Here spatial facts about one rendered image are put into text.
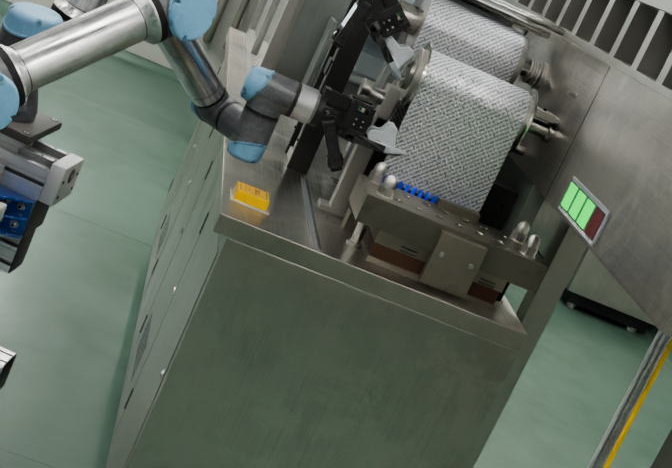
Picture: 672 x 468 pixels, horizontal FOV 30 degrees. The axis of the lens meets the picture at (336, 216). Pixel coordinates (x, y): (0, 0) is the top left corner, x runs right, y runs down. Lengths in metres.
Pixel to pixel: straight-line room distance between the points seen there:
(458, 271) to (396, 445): 0.38
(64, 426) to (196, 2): 1.46
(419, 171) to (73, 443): 1.23
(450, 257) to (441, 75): 0.39
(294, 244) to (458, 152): 0.45
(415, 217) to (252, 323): 0.38
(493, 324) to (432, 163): 0.38
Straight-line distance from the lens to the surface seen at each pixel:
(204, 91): 2.61
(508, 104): 2.66
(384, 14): 2.60
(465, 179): 2.68
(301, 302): 2.45
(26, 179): 2.76
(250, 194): 2.51
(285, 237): 2.41
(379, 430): 2.57
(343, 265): 2.43
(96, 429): 3.44
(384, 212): 2.46
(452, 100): 2.63
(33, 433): 3.31
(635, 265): 2.11
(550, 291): 2.94
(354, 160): 2.72
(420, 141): 2.64
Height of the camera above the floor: 1.54
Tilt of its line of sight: 13 degrees down
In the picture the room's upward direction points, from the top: 24 degrees clockwise
